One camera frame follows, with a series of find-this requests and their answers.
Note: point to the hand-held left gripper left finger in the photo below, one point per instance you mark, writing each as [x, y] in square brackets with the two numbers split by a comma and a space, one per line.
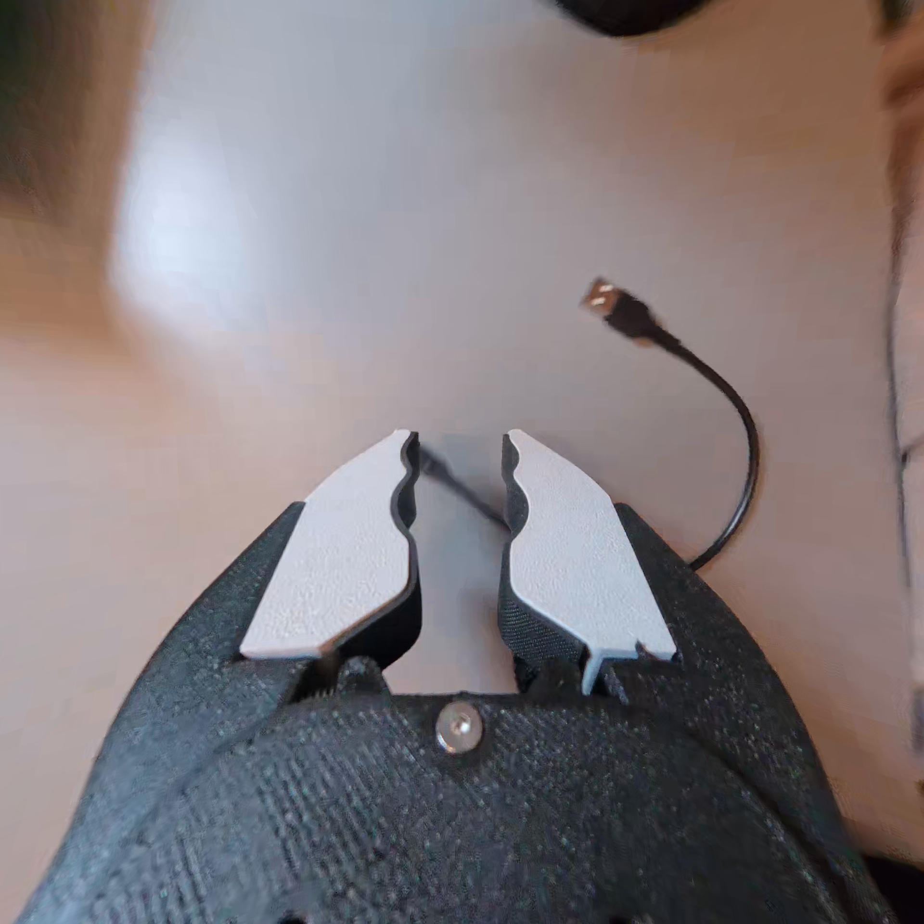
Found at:
[339, 564]

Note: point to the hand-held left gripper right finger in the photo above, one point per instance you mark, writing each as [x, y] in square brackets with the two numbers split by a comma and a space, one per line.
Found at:
[578, 570]

